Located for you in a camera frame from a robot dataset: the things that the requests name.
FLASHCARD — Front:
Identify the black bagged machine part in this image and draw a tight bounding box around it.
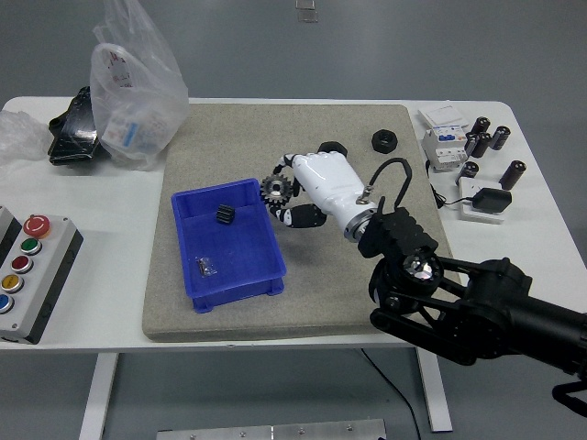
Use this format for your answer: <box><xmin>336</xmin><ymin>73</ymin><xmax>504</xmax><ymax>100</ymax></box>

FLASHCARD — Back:
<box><xmin>48</xmin><ymin>85</ymin><xmax>112</xmax><ymax>169</ymax></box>

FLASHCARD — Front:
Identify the green push button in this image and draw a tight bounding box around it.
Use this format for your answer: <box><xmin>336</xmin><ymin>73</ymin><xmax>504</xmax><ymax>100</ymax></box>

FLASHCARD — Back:
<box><xmin>19</xmin><ymin>236</ymin><xmax>44</xmax><ymax>257</ymax></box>

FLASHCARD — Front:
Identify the large black gear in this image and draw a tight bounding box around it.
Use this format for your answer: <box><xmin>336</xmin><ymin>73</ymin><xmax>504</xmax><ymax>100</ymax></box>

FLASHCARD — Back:
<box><xmin>260</xmin><ymin>174</ymin><xmax>294</xmax><ymax>206</ymax></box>

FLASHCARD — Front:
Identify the black floor cable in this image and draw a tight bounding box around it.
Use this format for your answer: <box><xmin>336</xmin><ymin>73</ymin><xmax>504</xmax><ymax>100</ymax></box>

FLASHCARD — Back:
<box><xmin>359</xmin><ymin>347</ymin><xmax>424</xmax><ymax>440</ymax></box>

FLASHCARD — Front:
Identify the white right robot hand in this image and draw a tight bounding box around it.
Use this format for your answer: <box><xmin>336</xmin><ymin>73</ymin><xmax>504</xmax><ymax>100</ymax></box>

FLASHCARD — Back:
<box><xmin>267</xmin><ymin>150</ymin><xmax>380</xmax><ymax>230</ymax></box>

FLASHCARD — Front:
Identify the white table leg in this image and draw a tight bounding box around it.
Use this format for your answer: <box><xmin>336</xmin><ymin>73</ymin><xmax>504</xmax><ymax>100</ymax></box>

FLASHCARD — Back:
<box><xmin>78</xmin><ymin>351</ymin><xmax>120</xmax><ymax>440</ymax></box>
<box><xmin>414</xmin><ymin>346</ymin><xmax>455</xmax><ymax>434</ymax></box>

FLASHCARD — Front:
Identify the grey push-button control box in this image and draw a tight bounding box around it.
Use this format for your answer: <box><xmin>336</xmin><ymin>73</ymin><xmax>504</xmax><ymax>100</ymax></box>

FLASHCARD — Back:
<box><xmin>0</xmin><ymin>214</ymin><xmax>85</xmax><ymax>346</ymax></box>

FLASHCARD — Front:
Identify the small black gear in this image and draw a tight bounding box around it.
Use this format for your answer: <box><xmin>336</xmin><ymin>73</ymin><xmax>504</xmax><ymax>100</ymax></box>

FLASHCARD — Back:
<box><xmin>214</xmin><ymin>203</ymin><xmax>237</xmax><ymax>227</ymax></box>

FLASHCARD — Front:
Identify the yellow push button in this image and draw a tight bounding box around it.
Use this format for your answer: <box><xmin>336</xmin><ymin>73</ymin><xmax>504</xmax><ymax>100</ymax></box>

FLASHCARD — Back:
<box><xmin>0</xmin><ymin>273</ymin><xmax>26</xmax><ymax>294</ymax></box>

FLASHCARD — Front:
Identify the large black hex nut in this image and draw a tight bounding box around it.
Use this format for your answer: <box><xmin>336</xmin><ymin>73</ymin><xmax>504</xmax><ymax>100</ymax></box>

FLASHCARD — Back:
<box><xmin>316</xmin><ymin>140</ymin><xmax>350</xmax><ymax>160</ymax></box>

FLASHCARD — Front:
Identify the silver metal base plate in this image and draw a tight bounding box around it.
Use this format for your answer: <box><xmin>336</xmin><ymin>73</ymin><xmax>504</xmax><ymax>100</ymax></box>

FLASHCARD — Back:
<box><xmin>156</xmin><ymin>418</ymin><xmax>388</xmax><ymax>440</ymax></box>

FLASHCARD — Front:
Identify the red push button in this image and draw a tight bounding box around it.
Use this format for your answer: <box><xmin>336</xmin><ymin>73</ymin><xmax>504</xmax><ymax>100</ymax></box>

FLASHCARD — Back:
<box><xmin>10</xmin><ymin>255</ymin><xmax>35</xmax><ymax>276</ymax></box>

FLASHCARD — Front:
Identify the clear plastic bag with packets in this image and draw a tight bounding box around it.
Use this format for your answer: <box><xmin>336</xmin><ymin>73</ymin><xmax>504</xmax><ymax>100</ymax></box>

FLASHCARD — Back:
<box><xmin>89</xmin><ymin>0</ymin><xmax>191</xmax><ymax>172</ymax></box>

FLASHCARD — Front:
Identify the red mushroom stop button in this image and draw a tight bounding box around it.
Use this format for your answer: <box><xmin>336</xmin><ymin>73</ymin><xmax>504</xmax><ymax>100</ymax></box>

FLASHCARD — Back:
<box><xmin>23</xmin><ymin>214</ymin><xmax>51</xmax><ymax>239</ymax></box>

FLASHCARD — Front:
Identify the white flat card box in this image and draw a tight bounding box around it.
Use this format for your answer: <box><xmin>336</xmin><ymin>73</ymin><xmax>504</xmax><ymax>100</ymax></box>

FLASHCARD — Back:
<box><xmin>416</xmin><ymin>104</ymin><xmax>469</xmax><ymax>131</ymax></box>

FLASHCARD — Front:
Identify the white wall switch plate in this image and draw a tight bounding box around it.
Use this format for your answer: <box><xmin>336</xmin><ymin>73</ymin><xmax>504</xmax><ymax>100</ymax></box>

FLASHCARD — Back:
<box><xmin>458</xmin><ymin>177</ymin><xmax>508</xmax><ymax>225</ymax></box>

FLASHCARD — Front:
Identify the black power adapter with cord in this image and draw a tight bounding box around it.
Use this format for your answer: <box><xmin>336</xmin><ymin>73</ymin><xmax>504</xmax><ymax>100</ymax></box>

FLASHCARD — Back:
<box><xmin>428</xmin><ymin>181</ymin><xmax>514</xmax><ymax>215</ymax></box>

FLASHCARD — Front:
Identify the crumpled clear plastic wrap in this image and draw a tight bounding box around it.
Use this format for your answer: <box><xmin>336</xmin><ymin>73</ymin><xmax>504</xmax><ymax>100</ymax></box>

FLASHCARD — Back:
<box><xmin>0</xmin><ymin>109</ymin><xmax>52</xmax><ymax>169</ymax></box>

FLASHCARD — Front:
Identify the blue plastic box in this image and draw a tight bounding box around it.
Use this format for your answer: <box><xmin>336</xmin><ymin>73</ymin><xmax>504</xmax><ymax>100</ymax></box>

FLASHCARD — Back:
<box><xmin>170</xmin><ymin>178</ymin><xmax>288</xmax><ymax>316</ymax></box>

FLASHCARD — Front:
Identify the grey-brown foam mat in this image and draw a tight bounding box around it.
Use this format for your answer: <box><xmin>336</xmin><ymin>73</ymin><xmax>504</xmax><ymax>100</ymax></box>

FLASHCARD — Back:
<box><xmin>140</xmin><ymin>104</ymin><xmax>460</xmax><ymax>343</ymax></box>

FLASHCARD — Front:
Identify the white circuit breaker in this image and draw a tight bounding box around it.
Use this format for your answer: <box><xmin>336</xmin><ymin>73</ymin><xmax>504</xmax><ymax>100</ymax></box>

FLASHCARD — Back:
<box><xmin>421</xmin><ymin>125</ymin><xmax>470</xmax><ymax>175</ymax></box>

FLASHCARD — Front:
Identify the small black hex nut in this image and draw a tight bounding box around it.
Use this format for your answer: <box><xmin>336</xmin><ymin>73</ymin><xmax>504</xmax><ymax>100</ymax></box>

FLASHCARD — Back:
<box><xmin>370</xmin><ymin>129</ymin><xmax>399</xmax><ymax>154</ymax></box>

